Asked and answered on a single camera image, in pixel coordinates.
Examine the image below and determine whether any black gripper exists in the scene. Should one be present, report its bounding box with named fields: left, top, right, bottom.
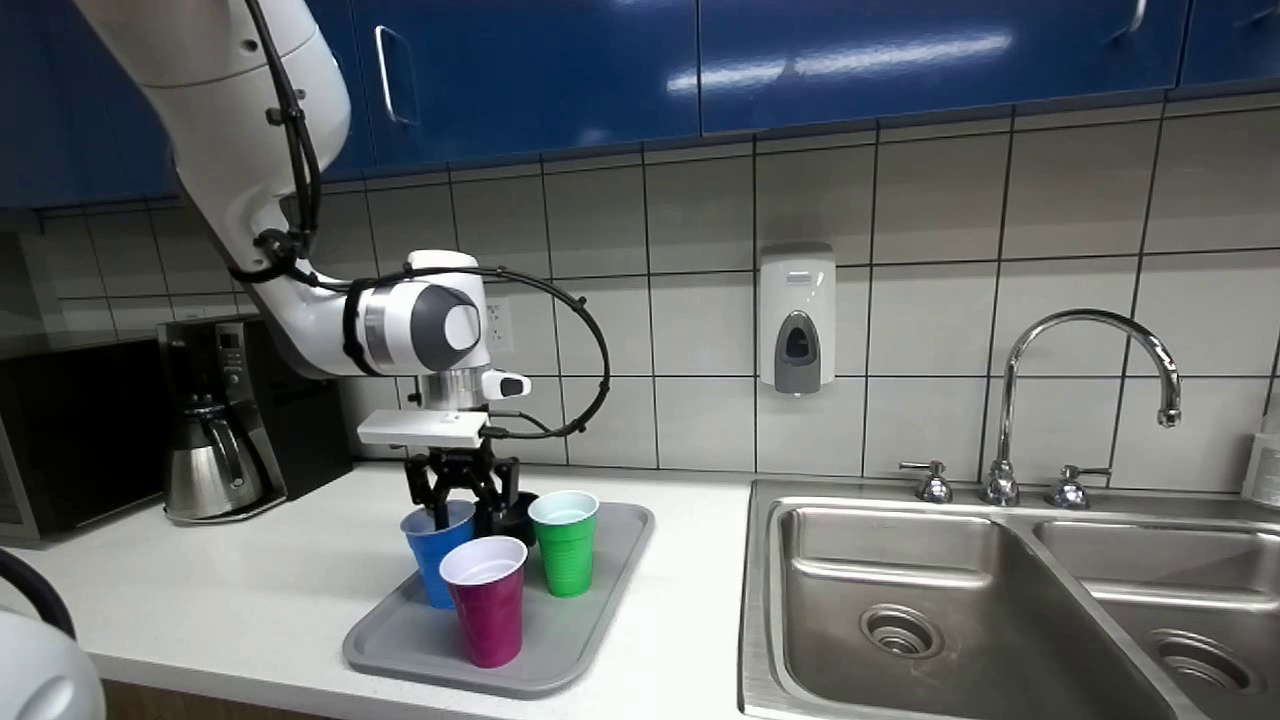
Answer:
left=400, top=450, right=527, bottom=536

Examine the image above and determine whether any blue plastic cup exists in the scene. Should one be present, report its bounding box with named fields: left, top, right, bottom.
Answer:
left=400, top=498, right=480, bottom=611

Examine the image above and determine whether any green plastic cup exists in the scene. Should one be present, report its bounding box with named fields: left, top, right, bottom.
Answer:
left=523, top=488, right=603, bottom=600

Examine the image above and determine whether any magenta plastic cup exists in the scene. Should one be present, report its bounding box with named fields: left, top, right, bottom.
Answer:
left=435, top=533, right=533, bottom=671

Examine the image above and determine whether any grey plastic tray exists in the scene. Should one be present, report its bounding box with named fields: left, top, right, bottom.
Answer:
left=340, top=499, right=658, bottom=701

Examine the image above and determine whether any black silver coffee maker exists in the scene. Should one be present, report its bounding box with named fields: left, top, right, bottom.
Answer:
left=157, top=313, right=354, bottom=530

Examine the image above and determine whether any stainless steel coffee carafe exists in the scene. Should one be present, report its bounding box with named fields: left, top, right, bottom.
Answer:
left=165, top=396, right=276, bottom=524

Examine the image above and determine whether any wooden lower cabinet front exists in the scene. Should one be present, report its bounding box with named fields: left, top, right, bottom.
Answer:
left=99, top=679, right=316, bottom=720

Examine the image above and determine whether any black microwave oven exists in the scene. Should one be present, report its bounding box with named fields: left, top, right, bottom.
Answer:
left=0, top=336, right=177, bottom=551

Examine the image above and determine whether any stainless steel double sink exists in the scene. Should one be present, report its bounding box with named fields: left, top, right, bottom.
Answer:
left=736, top=478, right=1280, bottom=720

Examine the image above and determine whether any blue glossy cabinet door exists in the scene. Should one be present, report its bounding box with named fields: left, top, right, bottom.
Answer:
left=302, top=0, right=702, bottom=186
left=697, top=0, right=1190, bottom=135
left=0, top=0, right=183, bottom=216
left=1175, top=0, right=1280, bottom=95

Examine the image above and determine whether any white rounded device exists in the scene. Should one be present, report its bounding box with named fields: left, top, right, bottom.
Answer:
left=0, top=611, right=107, bottom=720

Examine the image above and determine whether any chrome gooseneck faucet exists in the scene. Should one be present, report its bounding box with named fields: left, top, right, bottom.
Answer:
left=985, top=303, right=1186, bottom=507

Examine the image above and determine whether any clear plastic soap bottle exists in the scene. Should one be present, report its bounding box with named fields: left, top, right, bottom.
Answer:
left=1235, top=434, right=1280, bottom=514

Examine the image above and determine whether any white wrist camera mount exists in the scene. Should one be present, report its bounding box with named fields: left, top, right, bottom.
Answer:
left=354, top=403, right=494, bottom=458

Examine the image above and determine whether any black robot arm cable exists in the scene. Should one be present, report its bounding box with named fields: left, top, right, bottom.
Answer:
left=226, top=0, right=615, bottom=443

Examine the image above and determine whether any white wall soap dispenser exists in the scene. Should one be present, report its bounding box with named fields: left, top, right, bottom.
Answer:
left=755, top=253, right=839, bottom=396

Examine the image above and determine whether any thick black hose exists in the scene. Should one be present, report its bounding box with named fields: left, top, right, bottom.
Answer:
left=0, top=544, right=81, bottom=639

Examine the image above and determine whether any silver cabinet door handle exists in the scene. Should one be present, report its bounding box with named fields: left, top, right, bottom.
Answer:
left=373, top=19, right=414, bottom=132
left=1100, top=0, right=1151, bottom=54

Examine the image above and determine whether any chrome faucet handle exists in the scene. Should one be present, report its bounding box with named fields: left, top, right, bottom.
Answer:
left=897, top=458, right=956, bottom=507
left=1046, top=462, right=1112, bottom=514

